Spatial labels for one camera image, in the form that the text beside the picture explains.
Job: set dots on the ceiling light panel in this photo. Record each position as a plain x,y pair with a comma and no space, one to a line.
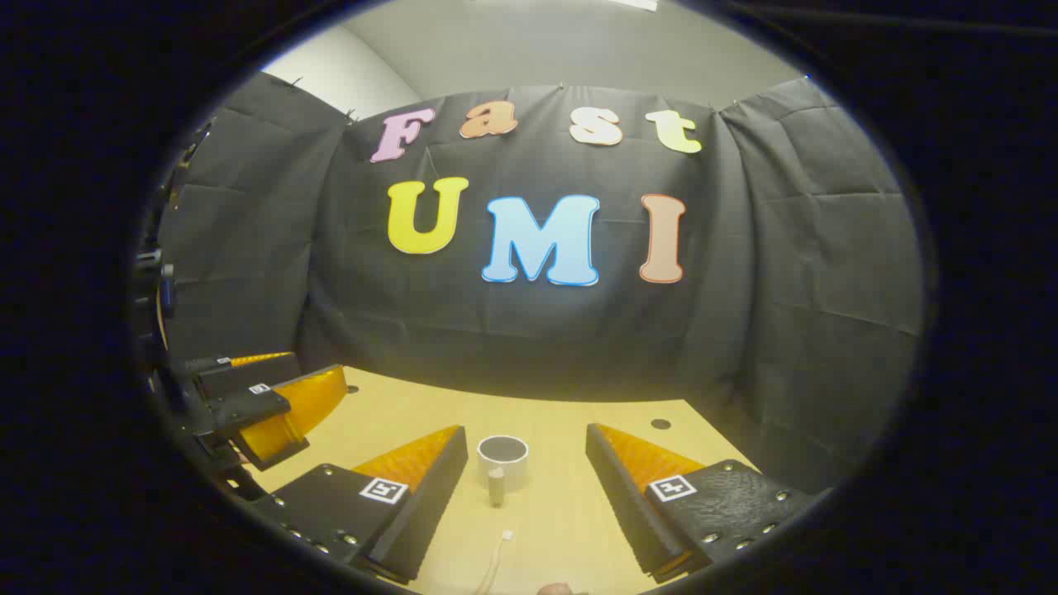
635,3

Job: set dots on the light wooden desktop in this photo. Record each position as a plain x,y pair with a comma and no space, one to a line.
554,512

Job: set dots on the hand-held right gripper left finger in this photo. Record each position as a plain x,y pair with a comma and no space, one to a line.
430,504

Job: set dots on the black backdrop cloth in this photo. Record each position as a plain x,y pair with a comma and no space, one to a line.
537,330

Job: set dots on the wooden toothbrush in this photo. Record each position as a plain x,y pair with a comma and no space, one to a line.
494,562

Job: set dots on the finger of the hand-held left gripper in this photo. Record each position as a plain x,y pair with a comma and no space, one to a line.
248,376
244,406

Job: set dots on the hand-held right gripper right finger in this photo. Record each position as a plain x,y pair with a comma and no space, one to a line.
620,504

